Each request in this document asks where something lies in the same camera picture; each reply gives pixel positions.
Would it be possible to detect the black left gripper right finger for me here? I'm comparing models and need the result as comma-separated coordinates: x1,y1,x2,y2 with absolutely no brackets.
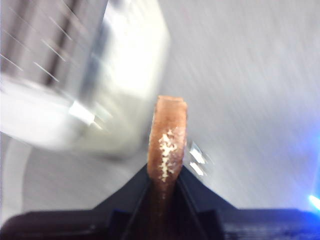
177,166,320,240

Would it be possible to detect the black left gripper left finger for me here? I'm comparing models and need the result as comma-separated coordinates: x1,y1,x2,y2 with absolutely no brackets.
0,165,151,240

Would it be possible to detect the brown-crusted bread slice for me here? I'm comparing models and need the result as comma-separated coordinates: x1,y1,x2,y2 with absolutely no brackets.
142,94,189,240

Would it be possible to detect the cream toaster with chrome trim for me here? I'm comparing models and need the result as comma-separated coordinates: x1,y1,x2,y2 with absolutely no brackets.
0,0,169,161

